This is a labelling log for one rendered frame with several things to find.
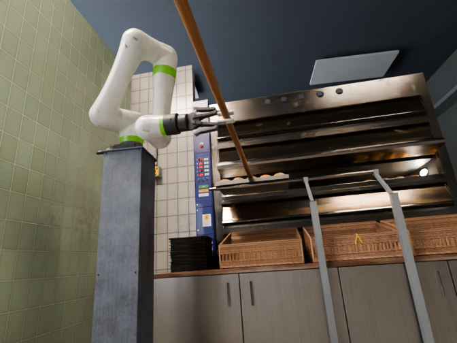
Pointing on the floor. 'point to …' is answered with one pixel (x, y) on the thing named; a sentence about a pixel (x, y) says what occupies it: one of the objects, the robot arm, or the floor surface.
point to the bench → (307, 303)
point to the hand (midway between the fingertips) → (226, 117)
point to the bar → (324, 254)
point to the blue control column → (210, 182)
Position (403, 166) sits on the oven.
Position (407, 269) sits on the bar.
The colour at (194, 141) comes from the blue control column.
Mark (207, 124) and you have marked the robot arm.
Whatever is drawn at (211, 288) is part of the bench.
